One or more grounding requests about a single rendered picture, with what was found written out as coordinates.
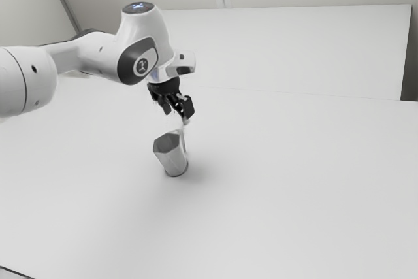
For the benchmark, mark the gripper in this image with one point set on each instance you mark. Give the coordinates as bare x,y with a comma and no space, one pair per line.
165,88

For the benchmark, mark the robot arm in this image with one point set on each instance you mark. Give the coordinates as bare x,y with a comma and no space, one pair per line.
98,47

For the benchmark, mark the grey faceted mug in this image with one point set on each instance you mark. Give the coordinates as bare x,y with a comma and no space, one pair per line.
172,156

